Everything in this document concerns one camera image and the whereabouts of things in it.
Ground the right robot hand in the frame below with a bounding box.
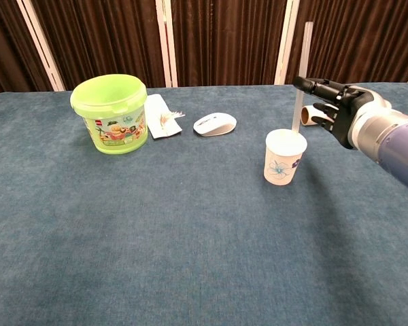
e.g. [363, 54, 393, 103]
[292, 76, 394, 150]

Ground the transparent plastic straw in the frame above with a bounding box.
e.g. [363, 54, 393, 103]
[291, 21, 314, 133]

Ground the white paper cup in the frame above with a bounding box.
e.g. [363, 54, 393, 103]
[263, 128, 308, 186]

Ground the white paper roll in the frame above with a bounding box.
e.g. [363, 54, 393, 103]
[299, 105, 334, 127]

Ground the dark brown curtain panel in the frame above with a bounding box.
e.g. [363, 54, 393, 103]
[30, 0, 167, 91]
[0, 0, 55, 98]
[169, 0, 288, 88]
[285, 0, 408, 86]

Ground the white computer mouse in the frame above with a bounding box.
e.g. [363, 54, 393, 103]
[192, 113, 238, 137]

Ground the white toothpick bundle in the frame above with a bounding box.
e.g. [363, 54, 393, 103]
[158, 109, 186, 132]

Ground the white paper packet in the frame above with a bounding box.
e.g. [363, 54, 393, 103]
[144, 94, 184, 139]

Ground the blue felt table cover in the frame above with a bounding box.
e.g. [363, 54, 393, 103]
[0, 82, 408, 326]

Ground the green plastic bucket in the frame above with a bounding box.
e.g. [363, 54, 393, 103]
[69, 73, 148, 156]

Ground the white partition post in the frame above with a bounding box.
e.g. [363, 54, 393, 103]
[16, 0, 66, 92]
[155, 0, 178, 88]
[274, 0, 301, 86]

